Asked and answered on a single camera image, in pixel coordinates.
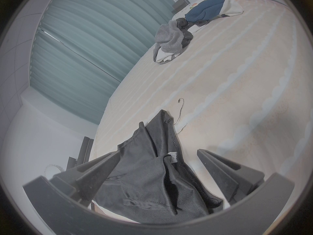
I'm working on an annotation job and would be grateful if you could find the grey bedside table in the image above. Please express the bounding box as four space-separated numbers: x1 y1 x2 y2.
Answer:
171 0 187 13

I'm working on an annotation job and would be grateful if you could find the black chest of drawers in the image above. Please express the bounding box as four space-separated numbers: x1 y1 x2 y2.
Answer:
66 136 94 171

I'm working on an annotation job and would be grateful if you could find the white printed pillow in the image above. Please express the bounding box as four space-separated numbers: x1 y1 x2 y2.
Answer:
171 0 229 20

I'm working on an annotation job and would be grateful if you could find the round white mirror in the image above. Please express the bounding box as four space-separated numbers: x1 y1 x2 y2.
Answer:
44 164 61 178

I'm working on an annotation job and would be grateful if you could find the black T-shirt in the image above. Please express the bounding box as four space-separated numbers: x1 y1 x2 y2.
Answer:
92 98 224 225

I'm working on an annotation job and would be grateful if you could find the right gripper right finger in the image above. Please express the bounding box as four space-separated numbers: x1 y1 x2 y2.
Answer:
196 149 265 205

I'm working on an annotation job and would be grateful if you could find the blue-green curtain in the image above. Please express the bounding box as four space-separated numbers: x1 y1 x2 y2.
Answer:
29 26 123 125
40 0 176 83

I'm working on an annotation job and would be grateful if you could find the bed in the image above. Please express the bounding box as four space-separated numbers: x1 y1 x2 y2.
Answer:
90 0 313 223

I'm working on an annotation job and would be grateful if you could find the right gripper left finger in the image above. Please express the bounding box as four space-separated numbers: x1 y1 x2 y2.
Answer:
51 151 121 207

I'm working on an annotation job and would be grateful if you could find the pile of clothes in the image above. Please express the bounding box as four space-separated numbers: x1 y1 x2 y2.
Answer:
153 0 245 65

